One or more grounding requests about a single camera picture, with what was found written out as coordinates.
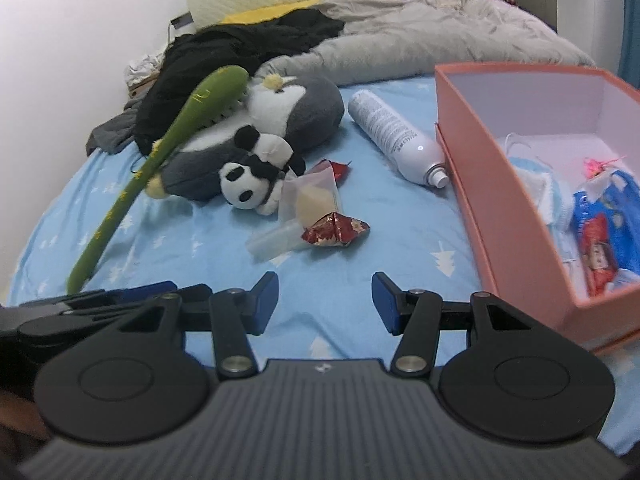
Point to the blue face mask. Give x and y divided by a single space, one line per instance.
540 185

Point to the long green plush toy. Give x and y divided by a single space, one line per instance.
175 130

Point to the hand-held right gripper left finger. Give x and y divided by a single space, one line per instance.
265 302

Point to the small panda plush toy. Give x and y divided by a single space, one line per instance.
240 185

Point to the pink cardboard box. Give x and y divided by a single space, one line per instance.
500 200

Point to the blue printed plastic packet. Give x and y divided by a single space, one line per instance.
600 240

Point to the blue star-print bed sheet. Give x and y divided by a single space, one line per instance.
200 250

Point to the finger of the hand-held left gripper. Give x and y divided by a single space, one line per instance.
140 291

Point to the black jacket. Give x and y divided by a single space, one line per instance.
240 45

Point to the black wall socket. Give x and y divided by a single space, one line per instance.
181 20

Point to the dark grey blanket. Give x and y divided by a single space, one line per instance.
112 132

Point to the crumpled white cloth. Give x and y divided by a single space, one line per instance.
145 67

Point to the pink feather toy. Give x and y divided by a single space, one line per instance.
597 166

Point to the white wardrobe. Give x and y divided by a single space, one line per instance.
587 5

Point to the white spray bottle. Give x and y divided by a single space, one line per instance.
390 135

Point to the red snack wrapper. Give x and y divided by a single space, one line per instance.
335 229
340 169

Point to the translucent plastic bag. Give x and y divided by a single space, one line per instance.
312 195

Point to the blue curtain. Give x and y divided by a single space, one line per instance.
630 20

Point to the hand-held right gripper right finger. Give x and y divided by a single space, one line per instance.
385 305

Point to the yellow pillow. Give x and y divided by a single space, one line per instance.
270 10

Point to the person's left hand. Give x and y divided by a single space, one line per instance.
17 412

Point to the grey penguin plush toy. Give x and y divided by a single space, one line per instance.
310 110

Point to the light grey duvet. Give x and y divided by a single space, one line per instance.
425 35

